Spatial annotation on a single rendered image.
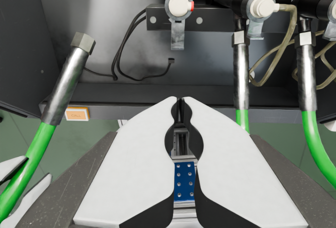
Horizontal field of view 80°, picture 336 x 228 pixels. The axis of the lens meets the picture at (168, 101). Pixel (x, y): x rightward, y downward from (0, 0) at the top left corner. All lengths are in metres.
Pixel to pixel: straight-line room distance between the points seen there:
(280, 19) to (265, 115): 0.21
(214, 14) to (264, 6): 0.16
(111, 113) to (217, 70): 0.30
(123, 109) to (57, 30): 0.26
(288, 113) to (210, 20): 0.29
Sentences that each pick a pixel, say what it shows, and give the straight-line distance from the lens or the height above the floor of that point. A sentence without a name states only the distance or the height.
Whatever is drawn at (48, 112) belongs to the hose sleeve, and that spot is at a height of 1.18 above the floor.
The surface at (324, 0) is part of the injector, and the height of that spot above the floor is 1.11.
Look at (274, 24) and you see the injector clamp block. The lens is 0.41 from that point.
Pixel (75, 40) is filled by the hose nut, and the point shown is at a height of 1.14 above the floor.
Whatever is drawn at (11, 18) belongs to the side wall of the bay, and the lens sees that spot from 0.51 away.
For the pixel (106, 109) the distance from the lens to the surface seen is 0.49.
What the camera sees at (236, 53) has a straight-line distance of 0.27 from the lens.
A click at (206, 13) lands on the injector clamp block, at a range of 0.37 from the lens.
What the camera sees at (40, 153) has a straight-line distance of 0.23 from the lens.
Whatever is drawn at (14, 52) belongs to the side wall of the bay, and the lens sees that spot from 0.50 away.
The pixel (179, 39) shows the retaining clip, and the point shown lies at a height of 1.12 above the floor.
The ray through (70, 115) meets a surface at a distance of 0.51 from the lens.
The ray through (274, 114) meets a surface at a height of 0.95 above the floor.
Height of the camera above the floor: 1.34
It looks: 61 degrees down
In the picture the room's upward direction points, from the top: 178 degrees counter-clockwise
